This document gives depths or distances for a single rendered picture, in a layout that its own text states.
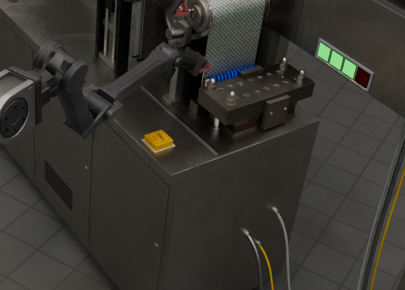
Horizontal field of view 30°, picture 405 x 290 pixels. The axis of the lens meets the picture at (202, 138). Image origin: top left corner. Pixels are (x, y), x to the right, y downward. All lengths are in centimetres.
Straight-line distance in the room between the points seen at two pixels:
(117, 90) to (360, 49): 81
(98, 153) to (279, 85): 73
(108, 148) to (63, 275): 74
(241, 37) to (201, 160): 48
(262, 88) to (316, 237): 119
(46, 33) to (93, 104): 103
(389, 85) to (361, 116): 213
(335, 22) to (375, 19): 17
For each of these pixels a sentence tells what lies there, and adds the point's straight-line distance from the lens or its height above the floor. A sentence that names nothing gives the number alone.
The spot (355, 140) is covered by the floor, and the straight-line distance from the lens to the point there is 434.
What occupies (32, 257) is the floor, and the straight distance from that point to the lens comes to 337.
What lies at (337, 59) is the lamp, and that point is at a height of 119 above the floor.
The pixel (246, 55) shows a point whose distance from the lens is 272.
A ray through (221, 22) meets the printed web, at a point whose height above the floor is 124.
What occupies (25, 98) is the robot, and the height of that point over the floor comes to 148.
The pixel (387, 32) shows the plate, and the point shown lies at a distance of 241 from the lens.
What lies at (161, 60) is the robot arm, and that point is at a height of 121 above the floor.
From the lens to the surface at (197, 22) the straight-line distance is 254.
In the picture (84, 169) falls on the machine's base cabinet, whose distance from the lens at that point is 301.
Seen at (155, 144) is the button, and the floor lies 92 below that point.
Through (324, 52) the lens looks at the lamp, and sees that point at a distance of 260.
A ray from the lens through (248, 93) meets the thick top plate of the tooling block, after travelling 259.
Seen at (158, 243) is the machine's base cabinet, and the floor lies 54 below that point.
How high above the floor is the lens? 239
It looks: 36 degrees down
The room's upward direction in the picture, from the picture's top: 8 degrees clockwise
